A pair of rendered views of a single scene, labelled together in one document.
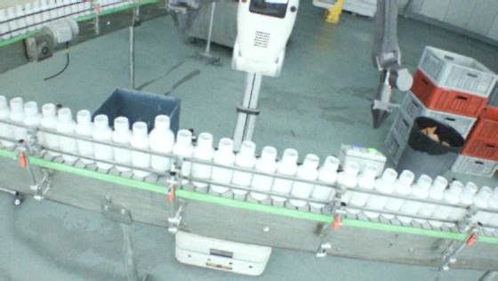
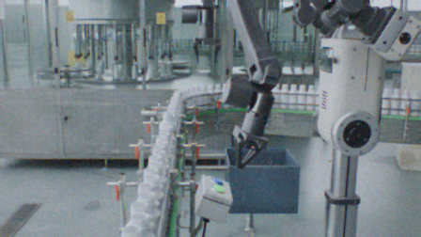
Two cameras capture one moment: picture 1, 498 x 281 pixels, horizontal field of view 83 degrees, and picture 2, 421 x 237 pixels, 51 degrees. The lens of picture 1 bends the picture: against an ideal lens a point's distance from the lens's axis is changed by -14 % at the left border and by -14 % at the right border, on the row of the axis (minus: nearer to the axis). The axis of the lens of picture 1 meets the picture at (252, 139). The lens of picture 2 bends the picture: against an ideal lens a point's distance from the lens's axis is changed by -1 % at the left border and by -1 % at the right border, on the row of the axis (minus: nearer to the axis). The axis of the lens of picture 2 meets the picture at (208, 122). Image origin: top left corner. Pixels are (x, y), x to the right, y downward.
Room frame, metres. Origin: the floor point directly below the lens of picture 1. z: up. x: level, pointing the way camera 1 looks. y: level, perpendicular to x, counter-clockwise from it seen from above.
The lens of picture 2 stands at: (0.89, -1.51, 1.51)
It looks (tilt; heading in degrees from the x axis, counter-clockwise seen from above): 11 degrees down; 91
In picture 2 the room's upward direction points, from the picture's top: 1 degrees clockwise
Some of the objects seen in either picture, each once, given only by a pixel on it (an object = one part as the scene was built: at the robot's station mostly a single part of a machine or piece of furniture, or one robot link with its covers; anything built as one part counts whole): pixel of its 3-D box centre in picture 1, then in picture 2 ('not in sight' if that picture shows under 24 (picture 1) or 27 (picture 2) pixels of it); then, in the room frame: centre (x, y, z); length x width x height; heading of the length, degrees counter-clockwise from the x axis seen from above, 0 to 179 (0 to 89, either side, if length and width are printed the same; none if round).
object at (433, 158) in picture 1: (422, 162); not in sight; (2.19, -1.44, 0.32); 0.45 x 0.45 x 0.64
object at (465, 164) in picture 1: (468, 156); not in sight; (2.87, -2.37, 0.11); 0.61 x 0.41 x 0.22; 95
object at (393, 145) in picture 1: (418, 149); not in sight; (2.74, -1.68, 0.11); 0.61 x 0.41 x 0.22; 98
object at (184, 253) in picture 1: (229, 208); not in sight; (1.36, 0.05, 0.24); 0.68 x 0.53 x 0.41; 2
